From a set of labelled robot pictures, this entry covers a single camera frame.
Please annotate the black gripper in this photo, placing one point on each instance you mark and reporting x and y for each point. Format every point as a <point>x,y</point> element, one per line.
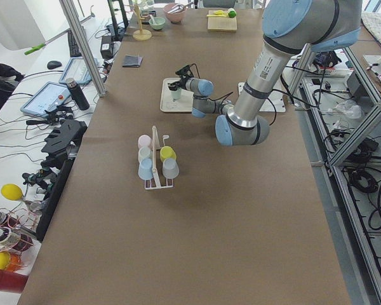
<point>181,84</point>

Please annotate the green cup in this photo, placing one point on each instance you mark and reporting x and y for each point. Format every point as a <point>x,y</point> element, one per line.
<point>176,94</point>

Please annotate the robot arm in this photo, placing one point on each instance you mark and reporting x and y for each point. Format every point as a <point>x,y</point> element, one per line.
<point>287,27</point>

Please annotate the cream rabbit tray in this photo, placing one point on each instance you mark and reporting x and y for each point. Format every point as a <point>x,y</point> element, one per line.
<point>167,104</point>

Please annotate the wooden cup stand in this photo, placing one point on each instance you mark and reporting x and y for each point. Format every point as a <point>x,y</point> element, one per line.
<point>141,34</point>

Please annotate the white cup rack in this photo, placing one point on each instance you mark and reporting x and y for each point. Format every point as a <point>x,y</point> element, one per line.
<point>155,182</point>

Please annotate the pink cup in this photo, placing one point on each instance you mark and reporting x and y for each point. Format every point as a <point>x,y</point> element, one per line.
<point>144,141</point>

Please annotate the yellow cup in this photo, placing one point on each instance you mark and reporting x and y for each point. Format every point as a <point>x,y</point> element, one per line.
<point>167,152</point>

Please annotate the cream cup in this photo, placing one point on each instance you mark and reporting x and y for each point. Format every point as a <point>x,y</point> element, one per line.
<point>144,153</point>

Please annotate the grey cup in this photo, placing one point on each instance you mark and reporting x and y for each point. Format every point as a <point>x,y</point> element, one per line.
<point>170,168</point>

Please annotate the blue cup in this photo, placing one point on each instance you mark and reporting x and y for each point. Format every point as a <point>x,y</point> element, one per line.
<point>145,169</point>

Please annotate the grey folded cloth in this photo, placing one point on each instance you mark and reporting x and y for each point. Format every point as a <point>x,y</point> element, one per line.
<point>132,61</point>

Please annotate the green bowl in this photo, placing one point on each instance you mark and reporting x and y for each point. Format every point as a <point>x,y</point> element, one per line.
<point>157,23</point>

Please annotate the pink bowl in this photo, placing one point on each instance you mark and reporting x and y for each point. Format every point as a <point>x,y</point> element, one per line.
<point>174,17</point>

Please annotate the wooden cutting board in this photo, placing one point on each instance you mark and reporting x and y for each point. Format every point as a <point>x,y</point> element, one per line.
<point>225,24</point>

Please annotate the yellow plastic knife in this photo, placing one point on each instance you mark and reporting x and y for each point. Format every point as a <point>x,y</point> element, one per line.
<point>217,13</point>

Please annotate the black bottle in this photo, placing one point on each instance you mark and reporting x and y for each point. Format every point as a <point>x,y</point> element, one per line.
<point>77,94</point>

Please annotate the upper teach pendant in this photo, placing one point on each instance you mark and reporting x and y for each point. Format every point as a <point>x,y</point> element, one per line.
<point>76,69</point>

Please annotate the teach pendant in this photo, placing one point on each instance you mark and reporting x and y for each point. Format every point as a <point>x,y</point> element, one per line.
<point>46,99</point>
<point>76,69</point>

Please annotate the lower teach pendant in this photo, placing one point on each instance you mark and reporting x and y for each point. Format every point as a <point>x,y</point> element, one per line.
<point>46,99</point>

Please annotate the black computer mouse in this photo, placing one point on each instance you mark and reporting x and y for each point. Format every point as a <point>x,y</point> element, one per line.
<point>53,64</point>

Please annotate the red cylinder container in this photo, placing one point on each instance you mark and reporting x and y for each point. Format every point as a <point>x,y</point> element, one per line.
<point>12,282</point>

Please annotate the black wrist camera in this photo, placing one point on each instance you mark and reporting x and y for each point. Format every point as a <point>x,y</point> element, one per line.
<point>185,72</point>

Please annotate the aluminium frame post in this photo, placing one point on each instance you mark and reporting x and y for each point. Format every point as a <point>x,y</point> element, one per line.
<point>71,15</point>

